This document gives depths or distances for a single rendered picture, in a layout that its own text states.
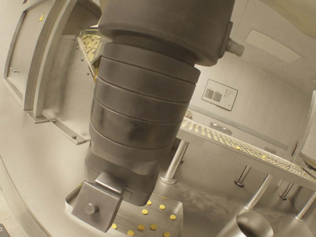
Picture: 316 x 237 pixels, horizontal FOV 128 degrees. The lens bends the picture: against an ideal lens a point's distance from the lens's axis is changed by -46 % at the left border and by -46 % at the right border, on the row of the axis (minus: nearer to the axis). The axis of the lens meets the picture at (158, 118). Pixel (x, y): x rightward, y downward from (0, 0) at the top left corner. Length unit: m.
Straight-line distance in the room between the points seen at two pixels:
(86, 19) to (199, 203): 0.82
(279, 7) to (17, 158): 0.48
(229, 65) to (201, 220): 4.22
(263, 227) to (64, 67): 0.68
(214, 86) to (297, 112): 3.00
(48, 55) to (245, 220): 0.67
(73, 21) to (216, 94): 3.86
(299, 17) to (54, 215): 0.38
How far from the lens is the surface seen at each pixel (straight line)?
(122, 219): 0.26
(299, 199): 0.74
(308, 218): 0.69
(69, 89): 0.50
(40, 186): 0.30
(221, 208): 0.41
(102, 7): 0.60
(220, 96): 4.14
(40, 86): 0.54
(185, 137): 0.32
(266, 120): 4.62
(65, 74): 0.54
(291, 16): 0.17
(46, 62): 0.53
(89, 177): 0.15
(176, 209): 0.32
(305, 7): 0.16
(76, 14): 0.71
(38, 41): 0.62
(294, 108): 5.20
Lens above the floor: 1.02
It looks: 11 degrees down
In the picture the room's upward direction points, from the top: 19 degrees clockwise
